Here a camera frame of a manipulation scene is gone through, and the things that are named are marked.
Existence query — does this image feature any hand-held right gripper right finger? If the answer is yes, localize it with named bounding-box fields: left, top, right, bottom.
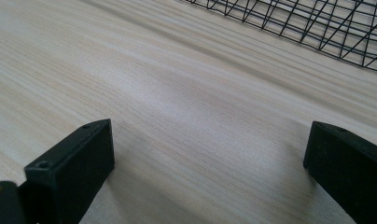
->
left=302, top=120, right=377, bottom=224

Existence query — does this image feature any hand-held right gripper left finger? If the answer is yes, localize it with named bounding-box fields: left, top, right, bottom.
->
left=19, top=118, right=116, bottom=224

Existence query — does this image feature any black wire basket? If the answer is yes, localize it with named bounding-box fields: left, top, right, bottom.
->
left=182, top=0, right=377, bottom=75

